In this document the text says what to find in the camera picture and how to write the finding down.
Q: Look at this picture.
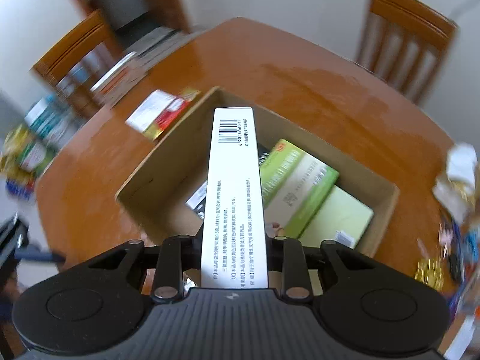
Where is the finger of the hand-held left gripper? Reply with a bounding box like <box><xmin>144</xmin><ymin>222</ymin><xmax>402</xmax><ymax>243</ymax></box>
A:
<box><xmin>16</xmin><ymin>245</ymin><xmax>67</xmax><ymax>264</ymax></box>

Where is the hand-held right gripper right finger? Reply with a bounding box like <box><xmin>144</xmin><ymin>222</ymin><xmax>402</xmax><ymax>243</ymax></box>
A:
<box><xmin>265</xmin><ymin>232</ymin><xmax>380</xmax><ymax>304</ymax></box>

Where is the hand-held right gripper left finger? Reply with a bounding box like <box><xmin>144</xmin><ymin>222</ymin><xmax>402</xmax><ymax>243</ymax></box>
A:
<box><xmin>88</xmin><ymin>229</ymin><xmax>204</xmax><ymax>304</ymax></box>

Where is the black white marker box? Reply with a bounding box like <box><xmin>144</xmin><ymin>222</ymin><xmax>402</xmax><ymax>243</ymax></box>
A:
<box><xmin>185</xmin><ymin>143</ymin><xmax>271</xmax><ymax>221</ymax></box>

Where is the cardboard box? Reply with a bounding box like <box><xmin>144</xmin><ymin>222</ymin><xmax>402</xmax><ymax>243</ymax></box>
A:
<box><xmin>115</xmin><ymin>86</ymin><xmax>400</xmax><ymax>267</ymax></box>

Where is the pale green box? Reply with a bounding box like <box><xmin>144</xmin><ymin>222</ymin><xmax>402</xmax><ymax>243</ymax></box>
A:
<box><xmin>298</xmin><ymin>185</ymin><xmax>375</xmax><ymax>250</ymax></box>

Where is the green white medicine box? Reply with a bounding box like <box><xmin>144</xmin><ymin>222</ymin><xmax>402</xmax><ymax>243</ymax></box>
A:
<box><xmin>259</xmin><ymin>139</ymin><xmax>340</xmax><ymax>239</ymax></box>

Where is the white text-printed medicine box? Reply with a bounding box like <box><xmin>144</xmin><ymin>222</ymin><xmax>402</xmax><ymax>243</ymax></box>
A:
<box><xmin>200</xmin><ymin>107</ymin><xmax>270</xmax><ymax>289</ymax></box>

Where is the red yellow medicine box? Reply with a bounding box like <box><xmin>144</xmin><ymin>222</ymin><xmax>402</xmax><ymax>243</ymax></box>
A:
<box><xmin>144</xmin><ymin>89</ymin><xmax>200</xmax><ymax>142</ymax></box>

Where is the white box orange swirl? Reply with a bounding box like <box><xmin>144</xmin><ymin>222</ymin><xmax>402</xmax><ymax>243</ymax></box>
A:
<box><xmin>125</xmin><ymin>90</ymin><xmax>177</xmax><ymax>133</ymax></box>

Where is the wooden desktop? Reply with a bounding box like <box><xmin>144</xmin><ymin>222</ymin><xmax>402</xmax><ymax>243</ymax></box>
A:
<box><xmin>35</xmin><ymin>17</ymin><xmax>467</xmax><ymax>299</ymax></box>

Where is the yellow green jar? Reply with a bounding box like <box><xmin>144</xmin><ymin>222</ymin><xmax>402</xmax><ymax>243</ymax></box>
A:
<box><xmin>0</xmin><ymin>124</ymin><xmax>58</xmax><ymax>204</ymax></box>

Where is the teal white bottle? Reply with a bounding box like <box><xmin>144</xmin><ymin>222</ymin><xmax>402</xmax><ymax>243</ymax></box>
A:
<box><xmin>24</xmin><ymin>95</ymin><xmax>76</xmax><ymax>151</ymax></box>

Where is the crumpled white paper bag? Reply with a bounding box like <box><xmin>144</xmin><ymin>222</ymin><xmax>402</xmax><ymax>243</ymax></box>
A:
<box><xmin>433</xmin><ymin>142</ymin><xmax>478</xmax><ymax>222</ymax></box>

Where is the stack of white books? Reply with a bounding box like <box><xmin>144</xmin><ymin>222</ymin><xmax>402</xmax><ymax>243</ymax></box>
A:
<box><xmin>90</xmin><ymin>26</ymin><xmax>188</xmax><ymax>110</ymax></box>

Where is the wooden slat-back chair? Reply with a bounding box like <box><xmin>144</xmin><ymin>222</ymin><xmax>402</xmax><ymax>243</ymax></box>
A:
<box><xmin>32</xmin><ymin>9</ymin><xmax>124</xmax><ymax>118</ymax></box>
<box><xmin>354</xmin><ymin>0</ymin><xmax>459</xmax><ymax>104</ymax></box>

